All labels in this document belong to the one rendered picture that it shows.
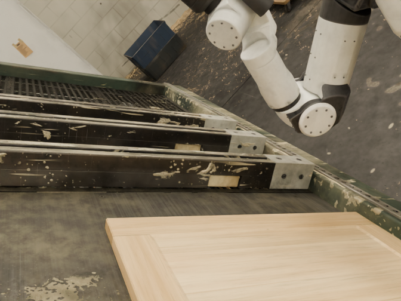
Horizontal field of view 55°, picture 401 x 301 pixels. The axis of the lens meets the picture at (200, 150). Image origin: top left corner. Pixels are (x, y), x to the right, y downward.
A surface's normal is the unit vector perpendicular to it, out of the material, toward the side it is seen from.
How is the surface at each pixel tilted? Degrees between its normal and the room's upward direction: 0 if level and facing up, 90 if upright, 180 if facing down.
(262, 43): 7
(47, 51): 90
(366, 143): 0
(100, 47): 90
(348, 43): 90
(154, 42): 90
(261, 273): 56
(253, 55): 7
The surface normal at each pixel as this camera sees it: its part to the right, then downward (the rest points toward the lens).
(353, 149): -0.63, -0.58
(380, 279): 0.19, -0.94
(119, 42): 0.37, 0.36
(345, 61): 0.15, 0.56
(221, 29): -0.39, 0.76
